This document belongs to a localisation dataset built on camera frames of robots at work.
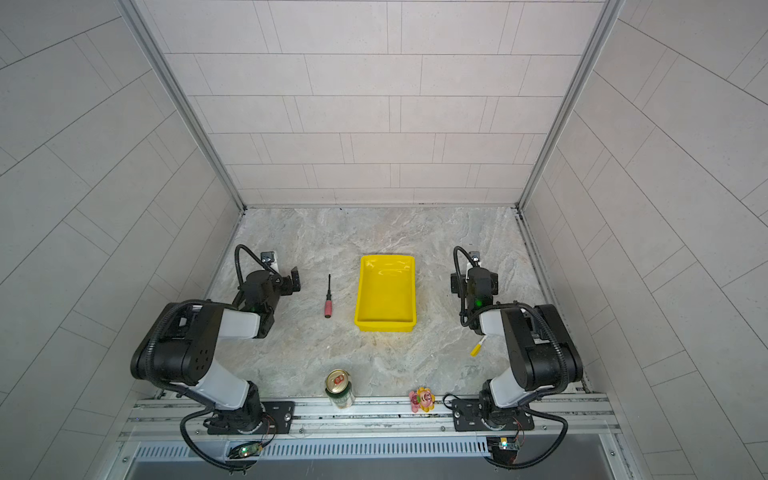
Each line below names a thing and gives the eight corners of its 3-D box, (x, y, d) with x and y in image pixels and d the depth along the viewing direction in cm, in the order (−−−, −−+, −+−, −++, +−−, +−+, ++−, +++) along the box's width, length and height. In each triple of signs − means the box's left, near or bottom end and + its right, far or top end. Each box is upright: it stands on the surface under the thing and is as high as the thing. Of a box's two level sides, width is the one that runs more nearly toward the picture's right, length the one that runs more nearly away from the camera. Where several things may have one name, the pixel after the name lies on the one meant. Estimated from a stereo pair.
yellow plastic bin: (356, 332, 87) (353, 323, 82) (362, 263, 103) (361, 251, 97) (416, 332, 87) (417, 323, 82) (413, 263, 103) (414, 251, 97)
